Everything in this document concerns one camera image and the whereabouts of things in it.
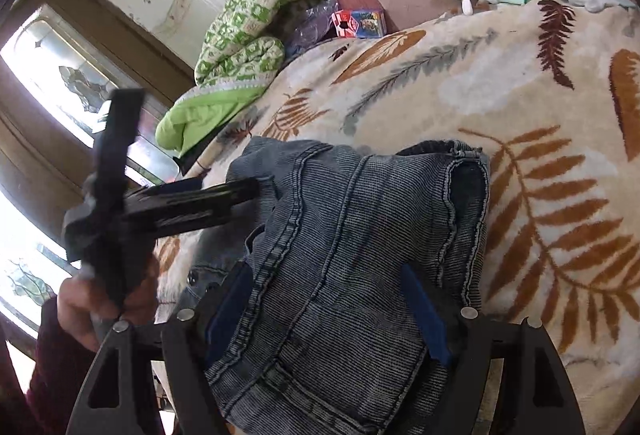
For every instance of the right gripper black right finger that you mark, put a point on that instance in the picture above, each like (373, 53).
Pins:
(459, 338)

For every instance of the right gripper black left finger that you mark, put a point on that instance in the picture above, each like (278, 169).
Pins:
(195, 338)

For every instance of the blue denim pants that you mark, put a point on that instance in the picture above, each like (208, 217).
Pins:
(326, 344)

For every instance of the dark red sleeve forearm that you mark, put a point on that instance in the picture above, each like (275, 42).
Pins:
(65, 350)

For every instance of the person's left hand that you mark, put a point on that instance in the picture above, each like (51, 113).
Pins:
(100, 309)

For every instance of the wooden framed window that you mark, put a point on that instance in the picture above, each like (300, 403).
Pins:
(60, 59)

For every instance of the green patterned quilt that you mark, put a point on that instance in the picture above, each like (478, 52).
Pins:
(239, 59)

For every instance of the beige leaf pattern blanket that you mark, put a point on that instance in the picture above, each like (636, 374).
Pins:
(550, 94)

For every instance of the purple plastic bag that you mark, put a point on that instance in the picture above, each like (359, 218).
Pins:
(311, 27)

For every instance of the small colourful box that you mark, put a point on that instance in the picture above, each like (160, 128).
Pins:
(360, 24)

